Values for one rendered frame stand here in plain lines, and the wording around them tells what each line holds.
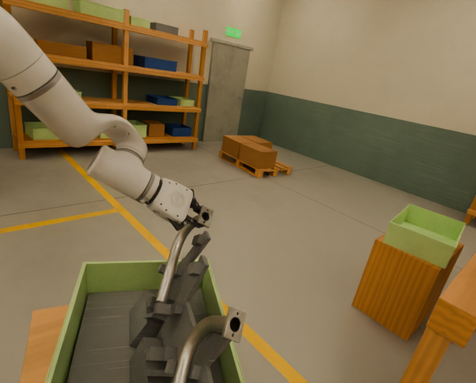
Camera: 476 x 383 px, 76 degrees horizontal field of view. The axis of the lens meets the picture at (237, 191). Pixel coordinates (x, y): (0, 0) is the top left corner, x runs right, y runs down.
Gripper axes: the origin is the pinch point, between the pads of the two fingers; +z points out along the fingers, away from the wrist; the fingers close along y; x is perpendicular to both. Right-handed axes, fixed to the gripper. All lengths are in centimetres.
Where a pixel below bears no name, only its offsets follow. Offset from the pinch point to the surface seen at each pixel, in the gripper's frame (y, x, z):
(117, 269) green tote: -14.1, 34.5, -5.6
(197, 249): -5.7, 8.6, 7.1
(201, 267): -15.0, -5.4, 2.0
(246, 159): 291, 285, 204
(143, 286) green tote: -16.1, 35.8, 5.7
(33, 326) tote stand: -36, 47, -19
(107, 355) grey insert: -38.3, 22.0, -2.6
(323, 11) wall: 655, 167, 222
